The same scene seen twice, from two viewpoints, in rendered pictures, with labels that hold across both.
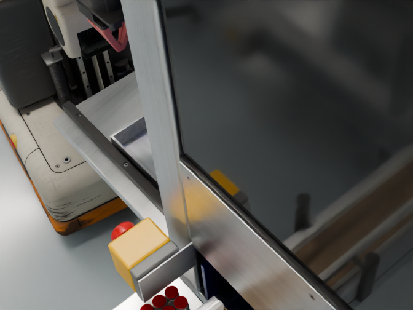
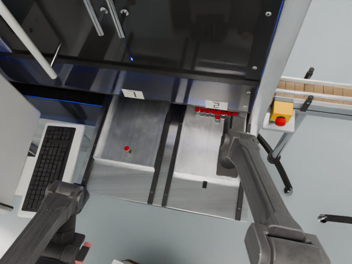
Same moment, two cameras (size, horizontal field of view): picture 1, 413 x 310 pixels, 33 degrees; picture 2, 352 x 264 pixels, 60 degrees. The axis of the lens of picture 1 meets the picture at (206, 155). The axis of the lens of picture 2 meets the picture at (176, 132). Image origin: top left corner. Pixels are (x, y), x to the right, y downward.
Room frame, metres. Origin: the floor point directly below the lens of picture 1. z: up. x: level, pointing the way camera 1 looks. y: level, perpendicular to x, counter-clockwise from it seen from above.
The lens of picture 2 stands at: (1.13, 0.28, 2.08)
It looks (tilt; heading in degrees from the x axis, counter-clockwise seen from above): 65 degrees down; 236
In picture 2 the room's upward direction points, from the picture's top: 11 degrees counter-clockwise
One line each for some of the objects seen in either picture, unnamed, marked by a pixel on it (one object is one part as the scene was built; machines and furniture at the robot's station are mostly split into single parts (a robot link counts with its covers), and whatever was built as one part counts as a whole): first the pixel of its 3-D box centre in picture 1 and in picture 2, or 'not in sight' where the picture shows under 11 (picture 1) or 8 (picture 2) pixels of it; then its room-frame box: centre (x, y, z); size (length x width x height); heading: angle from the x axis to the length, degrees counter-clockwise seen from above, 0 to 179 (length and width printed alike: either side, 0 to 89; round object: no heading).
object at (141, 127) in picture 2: not in sight; (133, 126); (0.94, -0.32, 0.90); 0.34 x 0.26 x 0.04; 34
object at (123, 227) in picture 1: (126, 237); (280, 120); (0.54, 0.13, 0.99); 0.04 x 0.04 x 0.04; 34
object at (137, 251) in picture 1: (145, 258); (281, 110); (0.50, 0.10, 0.99); 0.08 x 0.07 x 0.07; 34
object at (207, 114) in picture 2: not in sight; (215, 114); (0.65, -0.10, 0.90); 0.18 x 0.02 x 0.05; 125
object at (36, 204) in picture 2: not in sight; (49, 166); (1.32, -0.49, 0.82); 0.40 x 0.14 x 0.02; 39
